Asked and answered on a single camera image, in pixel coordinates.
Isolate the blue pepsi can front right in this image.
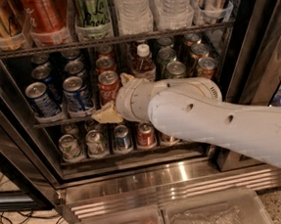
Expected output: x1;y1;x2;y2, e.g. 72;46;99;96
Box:
63;76;95;118

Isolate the green can front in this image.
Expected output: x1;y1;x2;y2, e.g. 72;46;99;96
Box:
163;61;186;79

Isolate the orange can top shelf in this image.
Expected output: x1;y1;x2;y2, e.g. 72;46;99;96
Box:
21;0;72;47

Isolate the green can middle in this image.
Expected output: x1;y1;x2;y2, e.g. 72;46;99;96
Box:
157;48;177;78

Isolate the gold can middle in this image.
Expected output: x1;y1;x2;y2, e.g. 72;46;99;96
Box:
188;43;210;69

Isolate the water bottle top right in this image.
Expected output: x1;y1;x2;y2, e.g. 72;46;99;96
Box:
151;0;194;30

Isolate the red coke can front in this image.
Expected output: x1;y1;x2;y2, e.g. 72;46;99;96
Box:
98;70;120;106

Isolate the blue pepsi can middle left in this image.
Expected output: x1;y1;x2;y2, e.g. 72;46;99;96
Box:
31;66;63;104

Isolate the silver can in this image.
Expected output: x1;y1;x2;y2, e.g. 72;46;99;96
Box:
85;130;109;158
59;134;84;163

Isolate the blue pepsi can front left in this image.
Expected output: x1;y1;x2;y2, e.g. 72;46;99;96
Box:
24;81;64;122

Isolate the gold can top shelf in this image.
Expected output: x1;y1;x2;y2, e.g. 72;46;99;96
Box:
0;0;25;51

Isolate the blue can bottom shelf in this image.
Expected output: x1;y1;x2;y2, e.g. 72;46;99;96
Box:
114;124;133;152

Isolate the stainless steel fridge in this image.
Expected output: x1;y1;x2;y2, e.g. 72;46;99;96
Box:
0;0;281;222

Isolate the orange can bottom shelf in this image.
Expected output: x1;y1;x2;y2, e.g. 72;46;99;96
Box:
160;133;179;146

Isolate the water bottle top left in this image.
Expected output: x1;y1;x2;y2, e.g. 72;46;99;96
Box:
116;0;153;35

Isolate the brown tea bottle white cap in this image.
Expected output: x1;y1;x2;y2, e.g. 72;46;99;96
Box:
131;44;157;82

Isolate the red coke can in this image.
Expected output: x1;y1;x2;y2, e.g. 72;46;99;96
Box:
96;45;116;58
95;57;117;73
98;70;120;106

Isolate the water bottle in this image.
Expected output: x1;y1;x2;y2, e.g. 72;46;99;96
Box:
116;0;153;35
151;0;194;30

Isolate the gold can back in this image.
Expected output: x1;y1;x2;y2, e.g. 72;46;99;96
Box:
182;32;201;53

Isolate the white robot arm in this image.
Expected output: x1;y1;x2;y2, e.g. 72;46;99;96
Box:
93;74;281;168

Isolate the blue pepsi can middle right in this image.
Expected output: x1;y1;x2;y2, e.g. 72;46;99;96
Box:
65;61;88;79

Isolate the blue pepsi can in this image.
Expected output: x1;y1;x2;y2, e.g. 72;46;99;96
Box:
63;76;95;118
24;81;64;122
31;66;63;104
65;61;88;79

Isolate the clear plastic bin right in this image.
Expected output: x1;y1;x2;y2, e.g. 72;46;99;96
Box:
163;187;273;224

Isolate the gold can front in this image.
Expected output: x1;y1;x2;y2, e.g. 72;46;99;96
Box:
196;57;217;79

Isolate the silver can bottom far left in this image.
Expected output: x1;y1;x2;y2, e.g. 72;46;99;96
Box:
59;134;84;163

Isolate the green la croix can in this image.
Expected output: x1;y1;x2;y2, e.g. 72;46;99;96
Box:
73;0;112;40

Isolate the red can bottom shelf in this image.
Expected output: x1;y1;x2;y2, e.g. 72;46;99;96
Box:
136;121;157;150

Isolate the orange can shelf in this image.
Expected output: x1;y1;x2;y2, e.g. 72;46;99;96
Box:
21;0;72;47
160;133;179;146

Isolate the red coke can back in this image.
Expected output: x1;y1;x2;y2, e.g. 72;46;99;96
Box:
96;45;116;58

